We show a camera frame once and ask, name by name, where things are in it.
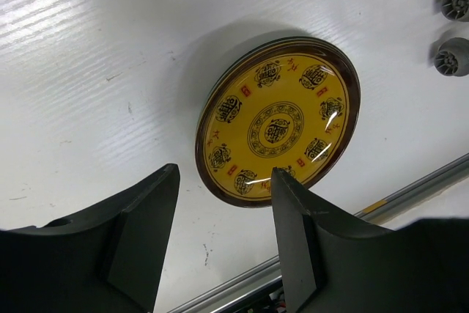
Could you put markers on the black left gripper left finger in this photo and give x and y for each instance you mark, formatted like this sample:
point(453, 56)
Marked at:
point(105, 258)

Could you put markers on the aluminium table edge rail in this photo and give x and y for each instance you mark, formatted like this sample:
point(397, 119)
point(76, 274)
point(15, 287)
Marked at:
point(220, 256)

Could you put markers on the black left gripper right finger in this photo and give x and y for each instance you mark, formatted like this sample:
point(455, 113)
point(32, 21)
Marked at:
point(332, 261)

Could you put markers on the yellow patterned plate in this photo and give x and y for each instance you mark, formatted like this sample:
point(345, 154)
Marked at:
point(291, 103)

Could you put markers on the grey wire dish rack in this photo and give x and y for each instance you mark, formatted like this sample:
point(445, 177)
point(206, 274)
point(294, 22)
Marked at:
point(448, 54)

